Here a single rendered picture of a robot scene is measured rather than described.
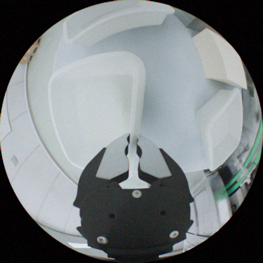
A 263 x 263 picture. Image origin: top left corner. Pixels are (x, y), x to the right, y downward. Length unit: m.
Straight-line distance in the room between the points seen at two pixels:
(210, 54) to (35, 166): 3.33
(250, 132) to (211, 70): 0.34
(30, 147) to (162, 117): 3.14
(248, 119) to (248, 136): 0.07
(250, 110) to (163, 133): 0.43
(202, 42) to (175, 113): 0.21
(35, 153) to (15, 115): 1.40
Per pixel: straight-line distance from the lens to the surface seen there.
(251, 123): 0.48
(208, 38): 0.24
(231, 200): 0.90
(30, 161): 3.12
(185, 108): 0.21
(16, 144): 3.12
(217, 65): 0.22
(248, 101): 0.48
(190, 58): 0.23
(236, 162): 0.44
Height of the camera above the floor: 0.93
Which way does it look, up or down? 61 degrees down
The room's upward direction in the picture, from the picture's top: 168 degrees counter-clockwise
